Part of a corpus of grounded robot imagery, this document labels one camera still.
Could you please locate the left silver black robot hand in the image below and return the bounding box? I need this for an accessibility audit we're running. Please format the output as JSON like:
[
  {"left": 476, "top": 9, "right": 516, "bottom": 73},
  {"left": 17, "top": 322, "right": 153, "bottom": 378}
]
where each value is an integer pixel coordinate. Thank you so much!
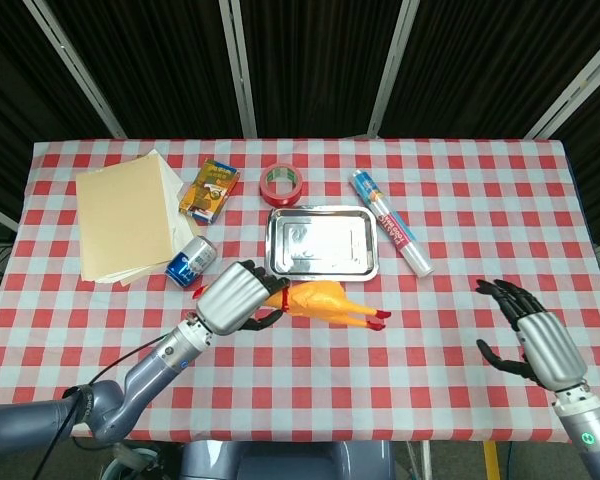
[{"left": 195, "top": 259, "right": 291, "bottom": 337}]

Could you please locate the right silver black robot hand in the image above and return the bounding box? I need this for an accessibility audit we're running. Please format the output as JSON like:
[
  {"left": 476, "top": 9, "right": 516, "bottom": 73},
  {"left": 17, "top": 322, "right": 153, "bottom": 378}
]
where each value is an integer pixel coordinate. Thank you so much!
[{"left": 474, "top": 278, "right": 589, "bottom": 391}]

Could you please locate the yellow rubber chicken toy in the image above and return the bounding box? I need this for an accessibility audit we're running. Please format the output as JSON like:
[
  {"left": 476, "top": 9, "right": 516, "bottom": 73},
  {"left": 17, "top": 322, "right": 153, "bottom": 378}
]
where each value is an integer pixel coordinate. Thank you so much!
[{"left": 189, "top": 279, "right": 392, "bottom": 332}]

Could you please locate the rectangular stainless steel tray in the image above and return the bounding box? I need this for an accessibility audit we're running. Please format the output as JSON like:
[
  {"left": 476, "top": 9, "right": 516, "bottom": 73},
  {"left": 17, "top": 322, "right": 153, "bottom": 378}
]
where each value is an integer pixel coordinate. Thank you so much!
[{"left": 263, "top": 205, "right": 380, "bottom": 282}]

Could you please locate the blue and silver drink can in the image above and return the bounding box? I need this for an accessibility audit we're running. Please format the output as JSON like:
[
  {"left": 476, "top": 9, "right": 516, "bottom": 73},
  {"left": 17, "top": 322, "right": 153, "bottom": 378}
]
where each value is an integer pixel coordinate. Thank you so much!
[{"left": 164, "top": 235, "right": 218, "bottom": 291}]

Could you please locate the red tape roll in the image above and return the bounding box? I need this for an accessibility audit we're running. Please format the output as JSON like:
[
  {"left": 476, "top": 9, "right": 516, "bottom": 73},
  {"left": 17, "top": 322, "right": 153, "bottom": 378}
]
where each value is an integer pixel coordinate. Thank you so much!
[{"left": 258, "top": 162, "right": 308, "bottom": 208}]

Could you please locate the yellow and blue carton box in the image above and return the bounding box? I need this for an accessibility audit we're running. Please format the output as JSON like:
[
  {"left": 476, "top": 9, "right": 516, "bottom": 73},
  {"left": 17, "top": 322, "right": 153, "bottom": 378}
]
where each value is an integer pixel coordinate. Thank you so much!
[{"left": 178, "top": 157, "right": 242, "bottom": 225}]

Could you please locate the stack of beige paper sheets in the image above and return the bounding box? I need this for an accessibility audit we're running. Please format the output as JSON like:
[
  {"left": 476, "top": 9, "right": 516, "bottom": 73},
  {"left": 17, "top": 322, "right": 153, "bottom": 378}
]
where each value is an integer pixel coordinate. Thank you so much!
[{"left": 74, "top": 148, "right": 201, "bottom": 287}]

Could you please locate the red white checkered tablecloth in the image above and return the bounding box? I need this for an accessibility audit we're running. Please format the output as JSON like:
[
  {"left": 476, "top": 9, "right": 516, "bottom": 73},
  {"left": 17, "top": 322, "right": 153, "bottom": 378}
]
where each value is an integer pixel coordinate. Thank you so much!
[{"left": 0, "top": 137, "right": 600, "bottom": 444}]

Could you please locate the grey robot torso base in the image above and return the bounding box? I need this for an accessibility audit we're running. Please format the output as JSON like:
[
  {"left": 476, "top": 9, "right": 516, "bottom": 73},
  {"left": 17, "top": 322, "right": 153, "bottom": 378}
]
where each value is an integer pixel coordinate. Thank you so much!
[{"left": 179, "top": 439, "right": 396, "bottom": 480}]

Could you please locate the plastic food wrap roll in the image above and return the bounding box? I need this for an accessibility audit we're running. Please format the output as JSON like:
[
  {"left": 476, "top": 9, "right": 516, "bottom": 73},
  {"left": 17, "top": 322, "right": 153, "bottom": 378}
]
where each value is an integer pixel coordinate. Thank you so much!
[{"left": 349, "top": 169, "right": 436, "bottom": 279}]

